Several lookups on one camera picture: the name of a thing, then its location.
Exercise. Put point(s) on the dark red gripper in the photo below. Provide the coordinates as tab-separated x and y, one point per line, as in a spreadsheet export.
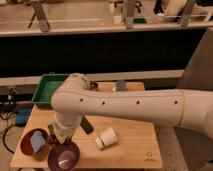
52	140

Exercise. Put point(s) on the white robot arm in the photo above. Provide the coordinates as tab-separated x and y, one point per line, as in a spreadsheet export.
189	109

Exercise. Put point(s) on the brown bowl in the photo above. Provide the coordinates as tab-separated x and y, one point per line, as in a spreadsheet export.
27	149

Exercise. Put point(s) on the purple bowl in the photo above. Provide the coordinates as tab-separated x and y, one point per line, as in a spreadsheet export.
63	157

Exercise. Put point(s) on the black rectangular block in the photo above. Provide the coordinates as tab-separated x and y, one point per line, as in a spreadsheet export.
86	125

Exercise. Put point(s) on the blue box on floor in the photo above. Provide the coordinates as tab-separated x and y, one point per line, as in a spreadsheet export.
22	116

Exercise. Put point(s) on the white paper cup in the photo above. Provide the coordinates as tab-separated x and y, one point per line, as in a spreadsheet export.
106	138

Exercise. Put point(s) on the green plastic tray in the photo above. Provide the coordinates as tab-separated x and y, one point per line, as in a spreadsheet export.
46	88

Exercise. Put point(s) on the wooden table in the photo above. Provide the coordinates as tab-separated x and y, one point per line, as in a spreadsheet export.
137	147

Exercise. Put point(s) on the blue cup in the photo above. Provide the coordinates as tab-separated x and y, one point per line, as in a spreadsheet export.
120	85

